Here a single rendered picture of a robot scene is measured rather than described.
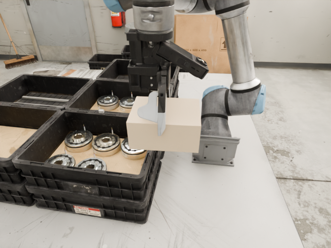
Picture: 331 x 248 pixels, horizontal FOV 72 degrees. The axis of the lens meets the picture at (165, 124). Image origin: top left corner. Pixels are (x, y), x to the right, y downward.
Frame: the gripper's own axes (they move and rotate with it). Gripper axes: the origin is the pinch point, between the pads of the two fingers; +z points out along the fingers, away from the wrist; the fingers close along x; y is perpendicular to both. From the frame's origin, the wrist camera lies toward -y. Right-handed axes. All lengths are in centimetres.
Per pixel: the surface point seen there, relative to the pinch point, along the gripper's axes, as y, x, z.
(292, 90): -152, -246, 111
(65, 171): 28.2, 2.9, 17.8
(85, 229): 25.2, 7.0, 39.7
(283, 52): -161, -331, 85
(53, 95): 64, -58, 27
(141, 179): 6.3, 4.3, 17.4
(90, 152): 29.0, -15.2, 26.7
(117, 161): 17.9, -11.2, 26.7
